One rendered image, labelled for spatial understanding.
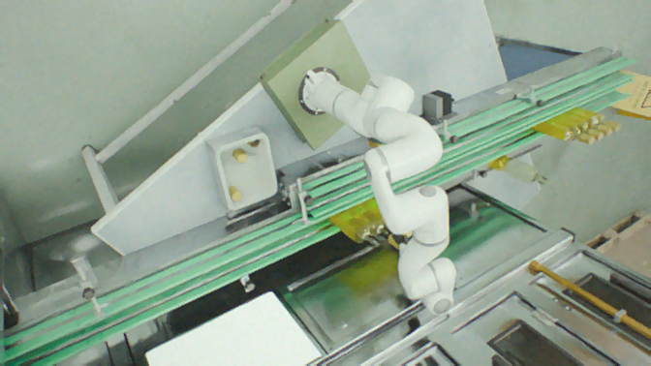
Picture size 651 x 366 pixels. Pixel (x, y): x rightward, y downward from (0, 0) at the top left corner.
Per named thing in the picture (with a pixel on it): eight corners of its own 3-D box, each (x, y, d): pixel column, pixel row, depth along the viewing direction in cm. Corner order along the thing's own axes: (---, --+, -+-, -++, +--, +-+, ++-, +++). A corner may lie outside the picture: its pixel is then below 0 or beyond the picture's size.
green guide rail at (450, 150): (303, 207, 165) (315, 218, 158) (302, 204, 164) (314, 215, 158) (617, 74, 237) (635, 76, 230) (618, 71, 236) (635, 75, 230)
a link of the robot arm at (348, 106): (325, 115, 142) (356, 134, 130) (347, 75, 140) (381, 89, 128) (348, 128, 148) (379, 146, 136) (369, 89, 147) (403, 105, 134)
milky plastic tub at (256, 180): (220, 201, 162) (231, 213, 155) (204, 140, 151) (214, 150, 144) (267, 183, 169) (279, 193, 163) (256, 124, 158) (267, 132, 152)
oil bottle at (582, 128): (535, 124, 217) (595, 144, 196) (536, 112, 215) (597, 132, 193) (543, 120, 220) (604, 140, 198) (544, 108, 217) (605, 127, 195)
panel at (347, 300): (141, 359, 142) (175, 454, 116) (139, 352, 140) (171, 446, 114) (389, 236, 179) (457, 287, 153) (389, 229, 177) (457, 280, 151)
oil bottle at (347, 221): (325, 218, 172) (359, 247, 156) (324, 204, 169) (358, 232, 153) (338, 212, 175) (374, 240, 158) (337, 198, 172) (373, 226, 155)
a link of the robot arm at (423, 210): (423, 193, 124) (369, 213, 122) (418, 125, 111) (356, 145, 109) (455, 236, 112) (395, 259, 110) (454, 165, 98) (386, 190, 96)
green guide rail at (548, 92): (299, 189, 161) (312, 198, 155) (299, 186, 160) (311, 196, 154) (620, 58, 233) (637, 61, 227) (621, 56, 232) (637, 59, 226)
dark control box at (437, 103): (421, 113, 196) (436, 119, 190) (421, 94, 192) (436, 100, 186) (437, 106, 200) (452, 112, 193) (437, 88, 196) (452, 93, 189)
